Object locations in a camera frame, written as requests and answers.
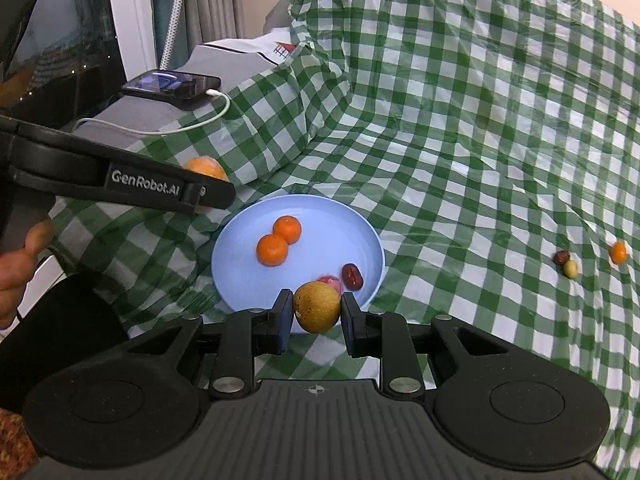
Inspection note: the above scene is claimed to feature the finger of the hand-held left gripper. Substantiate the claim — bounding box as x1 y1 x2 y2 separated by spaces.
178 174 236 211

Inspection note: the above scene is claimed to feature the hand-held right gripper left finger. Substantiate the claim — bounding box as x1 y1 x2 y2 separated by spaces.
122 288 294 396

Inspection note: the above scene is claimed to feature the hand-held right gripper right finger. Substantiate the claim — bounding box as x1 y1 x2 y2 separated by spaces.
340 292 516 396

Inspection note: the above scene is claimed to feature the red plastic-wrapped fruit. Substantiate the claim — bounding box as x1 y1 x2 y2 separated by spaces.
317 274 344 297

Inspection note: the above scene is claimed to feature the blue plate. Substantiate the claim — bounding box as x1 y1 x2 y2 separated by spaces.
211 194 386 335

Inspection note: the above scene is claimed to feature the person's left hand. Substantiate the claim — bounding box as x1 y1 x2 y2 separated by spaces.
0 219 55 331

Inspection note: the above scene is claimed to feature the black smartphone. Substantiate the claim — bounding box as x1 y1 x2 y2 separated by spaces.
121 69 222 111

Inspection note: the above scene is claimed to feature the grey mattress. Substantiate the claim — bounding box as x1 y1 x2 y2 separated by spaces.
60 42 281 161

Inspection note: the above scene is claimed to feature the white printed pillow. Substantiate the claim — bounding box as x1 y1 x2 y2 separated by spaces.
205 30 301 68

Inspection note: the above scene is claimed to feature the teal curtain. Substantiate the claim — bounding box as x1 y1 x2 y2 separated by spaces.
150 0 183 73

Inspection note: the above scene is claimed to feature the checkered patterned pole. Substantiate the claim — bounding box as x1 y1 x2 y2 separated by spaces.
159 0 193 71

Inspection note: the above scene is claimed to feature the grey curtain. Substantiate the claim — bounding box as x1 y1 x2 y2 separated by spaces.
185 0 246 61

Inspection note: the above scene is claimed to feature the green white checked tablecloth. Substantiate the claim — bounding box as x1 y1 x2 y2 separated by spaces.
50 0 640 476

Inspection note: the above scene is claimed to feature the orange patterned cloth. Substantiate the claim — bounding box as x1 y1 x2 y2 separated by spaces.
0 407 38 468

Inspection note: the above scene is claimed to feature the white charging cable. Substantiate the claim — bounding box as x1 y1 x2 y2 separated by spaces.
75 89 232 136

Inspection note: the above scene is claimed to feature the white window frame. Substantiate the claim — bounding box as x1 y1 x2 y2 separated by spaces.
102 0 158 91

